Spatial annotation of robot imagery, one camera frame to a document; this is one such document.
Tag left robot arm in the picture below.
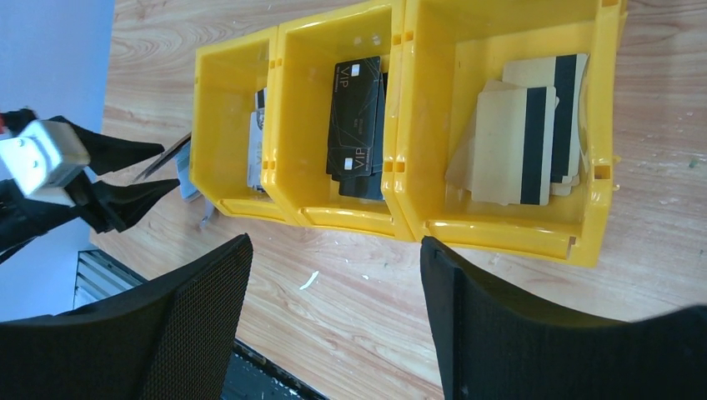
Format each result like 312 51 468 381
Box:
1 108 179 261

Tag yellow plastic end bin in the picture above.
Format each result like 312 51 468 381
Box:
189 27 294 224

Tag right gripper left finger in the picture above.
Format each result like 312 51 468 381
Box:
1 235 253 399

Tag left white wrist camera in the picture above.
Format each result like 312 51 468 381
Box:
1 120 90 207

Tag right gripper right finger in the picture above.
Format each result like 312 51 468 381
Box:
420 237 706 399

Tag beige striped cards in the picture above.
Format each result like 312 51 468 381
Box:
445 53 589 206

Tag black cards in bin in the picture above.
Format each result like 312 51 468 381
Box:
326 56 387 201

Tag pink leather card holder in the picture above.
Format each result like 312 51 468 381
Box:
133 132 217 230

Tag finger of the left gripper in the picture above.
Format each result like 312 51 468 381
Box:
50 116 164 176
83 178 179 233

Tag grey cards in bin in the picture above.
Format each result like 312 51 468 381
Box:
246 87 267 193

